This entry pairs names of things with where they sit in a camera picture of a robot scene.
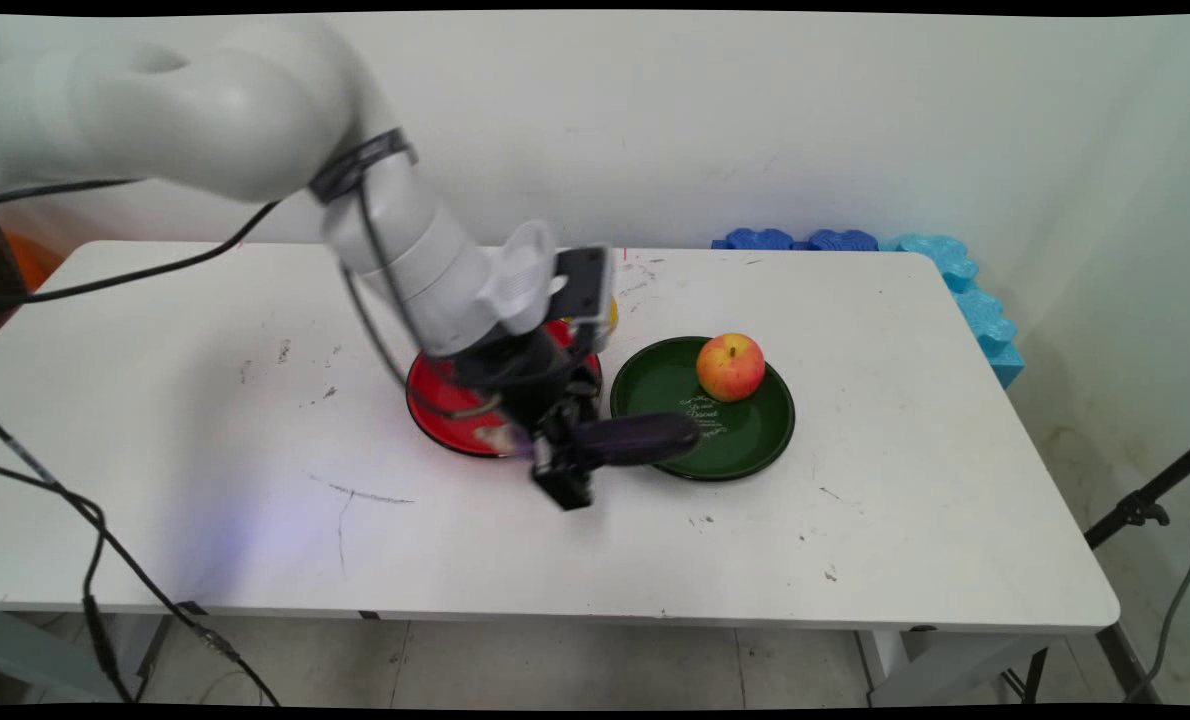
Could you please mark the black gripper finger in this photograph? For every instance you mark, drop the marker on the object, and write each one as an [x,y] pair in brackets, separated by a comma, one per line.
[580,395]
[563,480]

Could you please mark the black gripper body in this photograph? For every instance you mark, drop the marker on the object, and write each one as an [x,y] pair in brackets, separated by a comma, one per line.
[515,375]

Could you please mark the purple eggplant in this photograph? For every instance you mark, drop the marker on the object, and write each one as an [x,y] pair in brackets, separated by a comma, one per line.
[645,438]

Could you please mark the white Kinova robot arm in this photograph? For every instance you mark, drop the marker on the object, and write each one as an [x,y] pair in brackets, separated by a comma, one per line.
[255,110]

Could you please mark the red round plate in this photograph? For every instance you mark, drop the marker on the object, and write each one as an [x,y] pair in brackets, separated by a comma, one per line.
[435,405]

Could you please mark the yellow pear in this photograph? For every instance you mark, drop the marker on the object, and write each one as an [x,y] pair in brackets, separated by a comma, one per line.
[611,315]

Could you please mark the red yellow apple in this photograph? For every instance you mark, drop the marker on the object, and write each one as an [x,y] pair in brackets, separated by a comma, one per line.
[731,367]

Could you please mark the dark green round plate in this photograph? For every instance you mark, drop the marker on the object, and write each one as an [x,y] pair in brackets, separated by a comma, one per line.
[745,440]

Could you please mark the dark blue foam mat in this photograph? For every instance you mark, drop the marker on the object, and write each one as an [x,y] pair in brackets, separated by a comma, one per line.
[843,241]
[758,240]

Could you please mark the light blue foam mat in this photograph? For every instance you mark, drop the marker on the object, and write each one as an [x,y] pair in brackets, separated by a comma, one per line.
[985,320]

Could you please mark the white table leg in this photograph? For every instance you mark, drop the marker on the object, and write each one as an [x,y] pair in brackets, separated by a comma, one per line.
[140,650]

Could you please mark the orange object behind table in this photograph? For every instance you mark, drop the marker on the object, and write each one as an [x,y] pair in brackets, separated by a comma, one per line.
[30,258]

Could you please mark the dark brown object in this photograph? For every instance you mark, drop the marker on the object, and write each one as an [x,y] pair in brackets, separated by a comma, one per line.
[0,270]

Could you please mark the black tripod stand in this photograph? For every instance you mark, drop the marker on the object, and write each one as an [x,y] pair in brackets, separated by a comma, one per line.
[1140,510]

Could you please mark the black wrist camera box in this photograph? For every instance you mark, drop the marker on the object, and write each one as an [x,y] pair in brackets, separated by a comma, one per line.
[583,290]

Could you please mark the white table leg frame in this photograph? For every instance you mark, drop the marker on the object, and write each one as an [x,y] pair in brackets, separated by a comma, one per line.
[945,665]

